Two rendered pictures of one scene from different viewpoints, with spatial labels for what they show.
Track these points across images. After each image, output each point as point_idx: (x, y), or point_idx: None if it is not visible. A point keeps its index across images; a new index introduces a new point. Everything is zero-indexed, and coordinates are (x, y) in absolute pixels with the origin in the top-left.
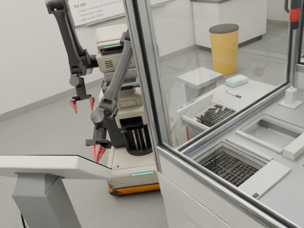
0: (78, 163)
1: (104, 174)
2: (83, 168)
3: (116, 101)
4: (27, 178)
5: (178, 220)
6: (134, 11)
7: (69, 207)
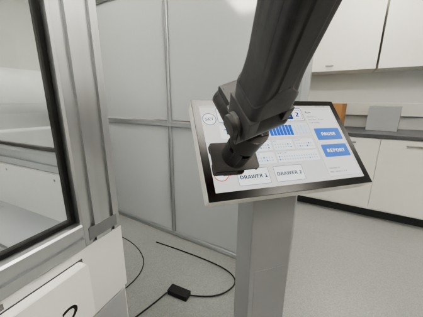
0: (189, 109)
1: (200, 177)
2: (190, 121)
3: (240, 99)
4: None
5: None
6: None
7: (249, 209)
